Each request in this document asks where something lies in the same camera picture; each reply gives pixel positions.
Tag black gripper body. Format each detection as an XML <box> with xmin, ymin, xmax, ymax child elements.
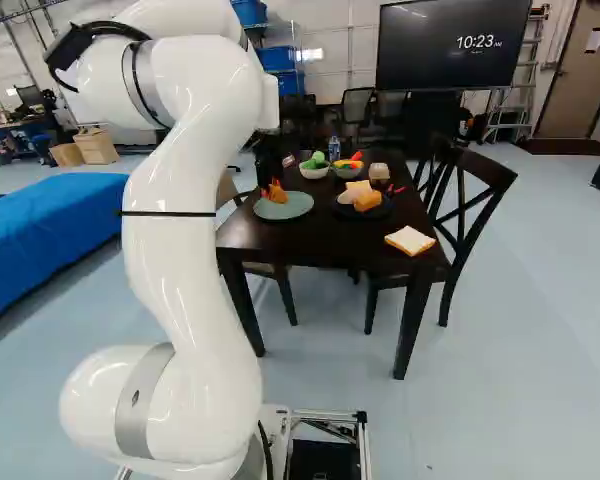
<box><xmin>253</xmin><ymin>139</ymin><xmax>284</xmax><ymax>177</ymax></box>

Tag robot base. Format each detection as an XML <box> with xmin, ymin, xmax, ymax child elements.
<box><xmin>113</xmin><ymin>403</ymin><xmax>372</xmax><ymax>480</ymax></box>

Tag teal green plate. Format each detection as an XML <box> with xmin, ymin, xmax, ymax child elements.
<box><xmin>252</xmin><ymin>190</ymin><xmax>316</xmax><ymax>223</ymax></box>

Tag black plate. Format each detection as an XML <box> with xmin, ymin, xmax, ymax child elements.
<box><xmin>333</xmin><ymin>191</ymin><xmax>394</xmax><ymax>220</ymax></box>

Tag dark wooden cushioned chair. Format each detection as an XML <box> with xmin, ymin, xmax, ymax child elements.
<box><xmin>214</xmin><ymin>174</ymin><xmax>299</xmax><ymax>327</ymax></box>

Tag white bowl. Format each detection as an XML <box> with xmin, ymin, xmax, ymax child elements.
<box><xmin>298</xmin><ymin>160</ymin><xmax>332</xmax><ymax>181</ymax></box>

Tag dark green bowl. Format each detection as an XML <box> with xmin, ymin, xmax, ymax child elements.
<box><xmin>332</xmin><ymin>162</ymin><xmax>365</xmax><ymax>181</ymax></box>

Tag colourful toy vegetables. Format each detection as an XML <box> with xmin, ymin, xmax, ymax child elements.
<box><xmin>332</xmin><ymin>151</ymin><xmax>366</xmax><ymax>170</ymax></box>

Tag dark wooden table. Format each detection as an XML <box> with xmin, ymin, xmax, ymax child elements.
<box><xmin>214</xmin><ymin>143</ymin><xmax>454</xmax><ymax>381</ymax></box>

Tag orange toast block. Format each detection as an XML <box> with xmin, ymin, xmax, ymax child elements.
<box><xmin>353</xmin><ymin>190</ymin><xmax>383</xmax><ymax>214</ymax></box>

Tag black mesh office chair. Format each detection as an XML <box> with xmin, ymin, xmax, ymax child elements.
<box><xmin>339</xmin><ymin>86</ymin><xmax>377</xmax><ymax>132</ymax></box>

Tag white sandwich bread slice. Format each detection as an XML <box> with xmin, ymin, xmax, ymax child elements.
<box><xmin>383</xmin><ymin>225</ymin><xmax>438</xmax><ymax>258</ymax></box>

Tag dark wooden cross-back chair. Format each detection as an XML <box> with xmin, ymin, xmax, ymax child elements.
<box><xmin>363</xmin><ymin>146</ymin><xmax>519</xmax><ymax>337</ymax></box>
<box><xmin>411</xmin><ymin>130</ymin><xmax>462</xmax><ymax>201</ymax></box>

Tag cardboard box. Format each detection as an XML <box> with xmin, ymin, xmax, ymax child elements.
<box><xmin>72</xmin><ymin>127</ymin><xmax>121</xmax><ymax>166</ymax></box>
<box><xmin>48</xmin><ymin>142</ymin><xmax>86</xmax><ymax>168</ymax></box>

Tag large black screen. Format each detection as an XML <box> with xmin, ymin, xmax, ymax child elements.
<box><xmin>374</xmin><ymin>0</ymin><xmax>534</xmax><ymax>92</ymax></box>

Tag blue padded mat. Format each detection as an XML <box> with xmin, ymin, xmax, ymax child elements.
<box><xmin>0</xmin><ymin>172</ymin><xmax>132</xmax><ymax>329</ymax></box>

